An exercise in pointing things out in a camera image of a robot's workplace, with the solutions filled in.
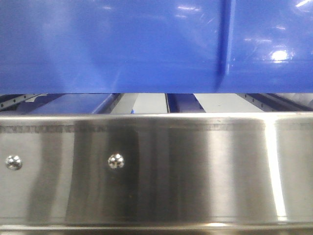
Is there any large blue bin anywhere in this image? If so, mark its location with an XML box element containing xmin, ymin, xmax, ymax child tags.
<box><xmin>0</xmin><ymin>0</ymin><xmax>313</xmax><ymax>94</ymax></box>

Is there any left rail screw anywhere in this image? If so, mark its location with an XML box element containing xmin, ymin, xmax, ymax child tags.
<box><xmin>5</xmin><ymin>155</ymin><xmax>22</xmax><ymax>170</ymax></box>

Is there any stainless steel rack front rail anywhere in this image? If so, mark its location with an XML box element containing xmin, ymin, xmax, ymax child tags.
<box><xmin>0</xmin><ymin>112</ymin><xmax>313</xmax><ymax>235</ymax></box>

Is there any rail screw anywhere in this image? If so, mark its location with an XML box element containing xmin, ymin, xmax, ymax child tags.
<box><xmin>108</xmin><ymin>153</ymin><xmax>125</xmax><ymax>169</ymax></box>
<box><xmin>5</xmin><ymin>155</ymin><xmax>22</xmax><ymax>170</ymax></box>

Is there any right rail screw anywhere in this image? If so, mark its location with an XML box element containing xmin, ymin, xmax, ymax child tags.
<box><xmin>108</xmin><ymin>153</ymin><xmax>125</xmax><ymax>169</ymax></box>

